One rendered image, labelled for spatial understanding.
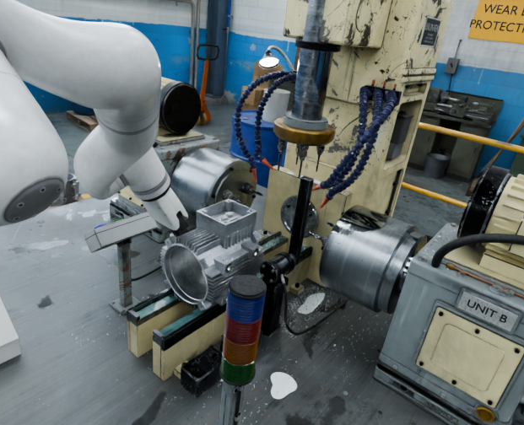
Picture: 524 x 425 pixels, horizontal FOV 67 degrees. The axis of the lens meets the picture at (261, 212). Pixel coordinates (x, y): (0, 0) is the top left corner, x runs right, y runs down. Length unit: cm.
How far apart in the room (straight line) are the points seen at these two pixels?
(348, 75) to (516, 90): 485
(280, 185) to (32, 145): 105
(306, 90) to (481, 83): 510
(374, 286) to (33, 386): 81
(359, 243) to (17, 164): 81
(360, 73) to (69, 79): 97
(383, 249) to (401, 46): 57
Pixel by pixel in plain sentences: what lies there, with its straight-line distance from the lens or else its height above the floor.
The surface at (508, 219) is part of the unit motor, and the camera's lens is 92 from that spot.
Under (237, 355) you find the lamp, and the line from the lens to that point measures 68.
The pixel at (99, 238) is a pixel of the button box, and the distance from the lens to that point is 105.
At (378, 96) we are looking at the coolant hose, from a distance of 113.
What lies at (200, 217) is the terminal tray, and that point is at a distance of 100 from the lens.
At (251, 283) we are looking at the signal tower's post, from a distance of 63.
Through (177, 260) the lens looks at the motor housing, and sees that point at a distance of 107.
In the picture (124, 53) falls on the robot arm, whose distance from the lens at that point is 46.
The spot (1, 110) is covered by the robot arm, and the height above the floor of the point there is 150.
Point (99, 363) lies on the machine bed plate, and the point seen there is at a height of 80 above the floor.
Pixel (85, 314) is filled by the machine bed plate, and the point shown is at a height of 80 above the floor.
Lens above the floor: 159
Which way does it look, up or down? 26 degrees down
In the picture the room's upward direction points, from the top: 7 degrees clockwise
